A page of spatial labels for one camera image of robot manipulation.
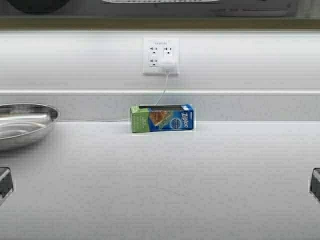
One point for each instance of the white plug adapter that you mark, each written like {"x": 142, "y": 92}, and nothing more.
{"x": 167, "y": 66}

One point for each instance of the wooden cabinet shelf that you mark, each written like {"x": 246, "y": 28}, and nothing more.
{"x": 158, "y": 23}

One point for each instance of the aluminium foil tray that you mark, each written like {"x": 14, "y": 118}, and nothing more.
{"x": 157, "y": 1}

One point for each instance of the white wall outlet plate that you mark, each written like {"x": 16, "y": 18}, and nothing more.
{"x": 156, "y": 49}

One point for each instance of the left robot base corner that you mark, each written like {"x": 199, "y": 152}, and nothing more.
{"x": 6, "y": 182}

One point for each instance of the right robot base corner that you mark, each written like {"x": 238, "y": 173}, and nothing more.
{"x": 314, "y": 187}

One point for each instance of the black pan in cabinet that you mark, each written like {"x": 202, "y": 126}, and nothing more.
{"x": 38, "y": 7}

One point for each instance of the stainless steel bowl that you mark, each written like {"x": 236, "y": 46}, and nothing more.
{"x": 23, "y": 124}

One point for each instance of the blue green Ziploc box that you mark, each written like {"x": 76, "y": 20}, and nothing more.
{"x": 162, "y": 118}

